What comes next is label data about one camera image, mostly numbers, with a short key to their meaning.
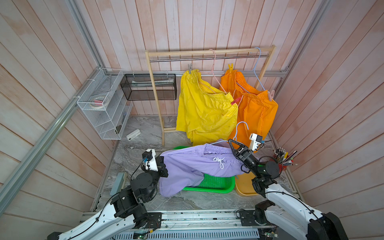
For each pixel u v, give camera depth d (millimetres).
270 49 669
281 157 787
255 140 638
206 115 904
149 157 547
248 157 618
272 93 673
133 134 1042
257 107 788
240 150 636
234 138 665
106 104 730
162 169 581
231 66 962
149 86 762
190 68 837
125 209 484
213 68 952
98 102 727
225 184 834
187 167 719
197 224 730
